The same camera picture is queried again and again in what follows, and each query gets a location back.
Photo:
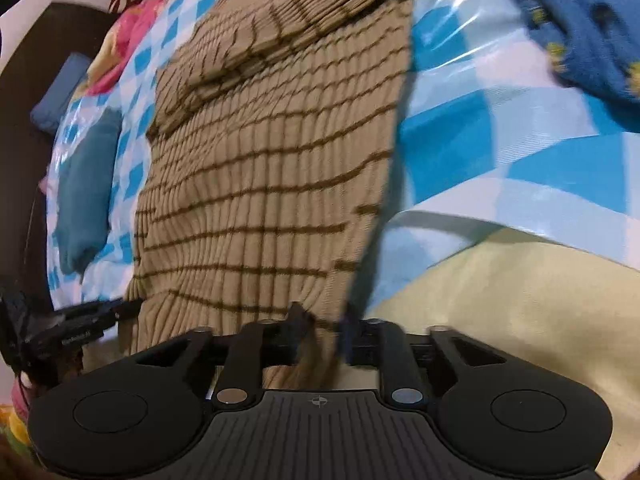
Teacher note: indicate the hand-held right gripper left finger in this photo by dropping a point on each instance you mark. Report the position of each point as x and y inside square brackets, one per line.
[290, 340]

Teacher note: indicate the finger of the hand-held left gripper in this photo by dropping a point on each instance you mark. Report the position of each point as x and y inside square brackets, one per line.
[100, 310]

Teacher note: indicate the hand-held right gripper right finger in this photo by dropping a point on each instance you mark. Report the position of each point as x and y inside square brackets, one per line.
[365, 345]

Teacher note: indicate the tan striped knit sweater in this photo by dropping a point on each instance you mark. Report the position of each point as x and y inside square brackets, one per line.
[260, 160]

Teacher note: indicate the teal folded cloth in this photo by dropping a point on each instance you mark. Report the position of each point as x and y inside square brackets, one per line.
[85, 195]

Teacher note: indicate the pale yellow bedsheet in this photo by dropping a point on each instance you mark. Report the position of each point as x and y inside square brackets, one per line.
[500, 300]

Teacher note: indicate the blue pillow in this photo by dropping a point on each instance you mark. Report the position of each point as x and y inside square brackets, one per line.
[57, 95]

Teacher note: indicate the blue white checkered plastic sheet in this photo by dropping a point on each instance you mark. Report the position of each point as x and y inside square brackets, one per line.
[475, 135]

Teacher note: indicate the dark wooden headboard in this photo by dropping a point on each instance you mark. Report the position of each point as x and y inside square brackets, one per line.
[30, 60]

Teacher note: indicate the pink floral quilt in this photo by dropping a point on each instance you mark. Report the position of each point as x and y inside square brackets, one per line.
[125, 35]

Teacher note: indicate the blue knit garment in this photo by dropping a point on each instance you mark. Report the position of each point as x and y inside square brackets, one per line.
[590, 25]

